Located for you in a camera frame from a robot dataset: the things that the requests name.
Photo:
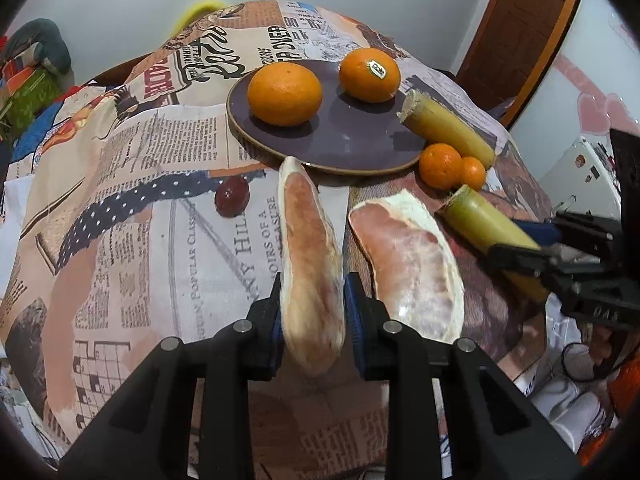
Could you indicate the newspaper print tablecloth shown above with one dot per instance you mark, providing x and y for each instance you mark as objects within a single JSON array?
[{"x": 150, "y": 260}]

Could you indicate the white cloth bundle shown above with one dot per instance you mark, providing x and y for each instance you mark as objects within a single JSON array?
[{"x": 570, "y": 405}]

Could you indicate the smaller small tangerine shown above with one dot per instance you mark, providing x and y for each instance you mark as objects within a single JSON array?
[{"x": 474, "y": 174}]

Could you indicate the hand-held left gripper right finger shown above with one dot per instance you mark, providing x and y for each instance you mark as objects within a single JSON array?
[{"x": 353, "y": 322}]

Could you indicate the purple round plate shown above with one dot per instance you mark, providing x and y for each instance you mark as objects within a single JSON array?
[{"x": 345, "y": 130}]

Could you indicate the larger small tangerine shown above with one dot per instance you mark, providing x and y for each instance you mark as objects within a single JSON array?
[{"x": 439, "y": 166}]

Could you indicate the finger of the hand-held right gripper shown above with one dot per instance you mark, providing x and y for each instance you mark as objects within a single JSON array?
[
  {"x": 525, "y": 257},
  {"x": 580, "y": 227}
]

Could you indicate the wooden bed frame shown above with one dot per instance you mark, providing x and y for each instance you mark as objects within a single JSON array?
[{"x": 117, "y": 71}]

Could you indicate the large orange with sticker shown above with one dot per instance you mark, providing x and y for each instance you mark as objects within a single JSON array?
[{"x": 362, "y": 80}]

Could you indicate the brown wooden door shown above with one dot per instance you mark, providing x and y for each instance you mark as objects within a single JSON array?
[{"x": 520, "y": 30}]

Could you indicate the yellow sugarcane piece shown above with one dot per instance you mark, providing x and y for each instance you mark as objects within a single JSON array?
[
  {"x": 480, "y": 220},
  {"x": 445, "y": 127}
]

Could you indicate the plain large orange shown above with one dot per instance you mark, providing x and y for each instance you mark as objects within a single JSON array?
[{"x": 285, "y": 92}]

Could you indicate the orange bag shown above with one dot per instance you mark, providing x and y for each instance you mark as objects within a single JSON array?
[{"x": 622, "y": 385}]

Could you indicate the dark red date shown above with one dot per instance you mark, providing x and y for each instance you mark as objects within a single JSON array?
[{"x": 232, "y": 197}]

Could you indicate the narrow peeled pomelo wedge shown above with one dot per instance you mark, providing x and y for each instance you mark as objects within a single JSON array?
[{"x": 310, "y": 260}]

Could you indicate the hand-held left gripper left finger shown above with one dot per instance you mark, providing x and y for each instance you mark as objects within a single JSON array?
[{"x": 275, "y": 332}]

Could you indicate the wide peeled pomelo wedge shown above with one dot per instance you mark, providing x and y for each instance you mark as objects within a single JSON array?
[{"x": 405, "y": 265}]

